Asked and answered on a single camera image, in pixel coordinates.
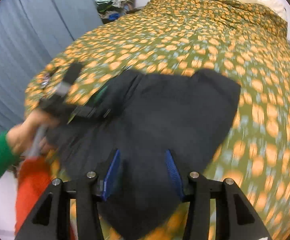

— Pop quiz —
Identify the black puffer jacket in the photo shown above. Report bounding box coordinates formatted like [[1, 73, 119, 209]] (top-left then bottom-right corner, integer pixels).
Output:
[[46, 69, 240, 239]]

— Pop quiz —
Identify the pile of clothes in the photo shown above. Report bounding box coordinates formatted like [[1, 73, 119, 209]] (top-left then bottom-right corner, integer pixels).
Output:
[[95, 0, 136, 24]]

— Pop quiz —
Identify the person's left hand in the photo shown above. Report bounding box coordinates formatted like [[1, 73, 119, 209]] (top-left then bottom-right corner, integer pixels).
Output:
[[6, 109, 59, 156]]

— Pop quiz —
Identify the orange knit blanket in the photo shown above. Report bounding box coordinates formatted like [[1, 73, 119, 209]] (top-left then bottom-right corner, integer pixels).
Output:
[[14, 155, 76, 240]]

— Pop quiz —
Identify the green orange floral bedspread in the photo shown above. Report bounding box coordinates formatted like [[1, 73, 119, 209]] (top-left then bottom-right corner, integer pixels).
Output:
[[25, 0, 290, 239]]

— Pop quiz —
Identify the blue-grey curtain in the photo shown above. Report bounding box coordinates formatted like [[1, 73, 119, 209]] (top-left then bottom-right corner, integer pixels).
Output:
[[0, 0, 102, 133]]

